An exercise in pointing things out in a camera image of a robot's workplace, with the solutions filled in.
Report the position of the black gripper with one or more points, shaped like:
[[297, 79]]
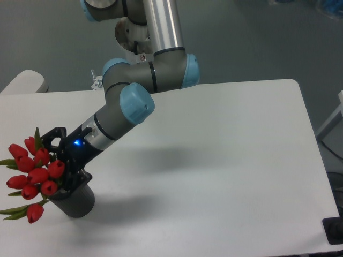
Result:
[[75, 151]]

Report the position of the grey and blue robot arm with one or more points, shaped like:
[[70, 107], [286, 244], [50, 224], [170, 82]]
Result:
[[128, 87]]

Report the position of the white furniture frame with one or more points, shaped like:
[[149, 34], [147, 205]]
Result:
[[329, 124]]

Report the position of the dark grey ribbed vase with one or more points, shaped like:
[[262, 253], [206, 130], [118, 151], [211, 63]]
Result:
[[74, 204]]

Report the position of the white chair armrest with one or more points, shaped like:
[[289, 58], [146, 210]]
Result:
[[26, 82]]

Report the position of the black device at table edge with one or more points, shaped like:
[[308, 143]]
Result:
[[333, 230]]

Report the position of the red tulip bouquet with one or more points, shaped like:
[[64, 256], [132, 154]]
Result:
[[42, 174]]

